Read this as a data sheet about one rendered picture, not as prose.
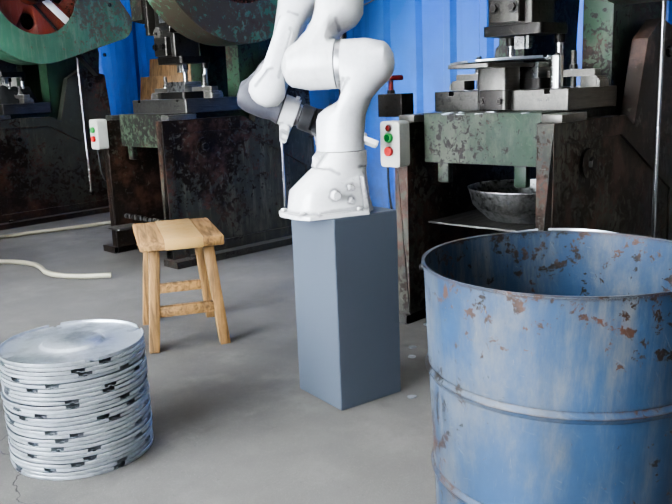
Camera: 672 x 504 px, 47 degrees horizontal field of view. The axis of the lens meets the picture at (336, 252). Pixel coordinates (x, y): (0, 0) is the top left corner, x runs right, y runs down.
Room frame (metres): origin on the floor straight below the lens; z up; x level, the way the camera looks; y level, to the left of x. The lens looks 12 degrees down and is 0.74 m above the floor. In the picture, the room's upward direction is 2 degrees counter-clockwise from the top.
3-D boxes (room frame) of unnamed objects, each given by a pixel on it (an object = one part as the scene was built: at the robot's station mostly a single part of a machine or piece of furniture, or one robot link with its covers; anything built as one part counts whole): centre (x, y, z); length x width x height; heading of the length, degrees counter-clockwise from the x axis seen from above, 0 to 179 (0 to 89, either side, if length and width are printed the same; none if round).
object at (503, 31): (2.39, -0.59, 0.86); 0.20 x 0.16 x 0.05; 46
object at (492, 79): (2.26, -0.47, 0.72); 0.25 x 0.14 x 0.14; 136
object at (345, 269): (1.80, -0.02, 0.23); 0.18 x 0.18 x 0.45; 35
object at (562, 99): (2.38, -0.59, 0.68); 0.45 x 0.30 x 0.06; 46
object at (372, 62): (1.79, -0.06, 0.71); 0.18 x 0.11 x 0.25; 79
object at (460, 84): (2.50, -0.47, 0.76); 0.17 x 0.06 x 0.10; 46
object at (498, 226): (2.39, -0.59, 0.31); 0.43 x 0.42 x 0.01; 46
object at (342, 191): (1.77, 0.01, 0.52); 0.22 x 0.19 x 0.14; 125
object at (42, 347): (1.54, 0.56, 0.24); 0.29 x 0.29 x 0.01
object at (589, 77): (2.26, -0.71, 0.76); 0.17 x 0.06 x 0.10; 46
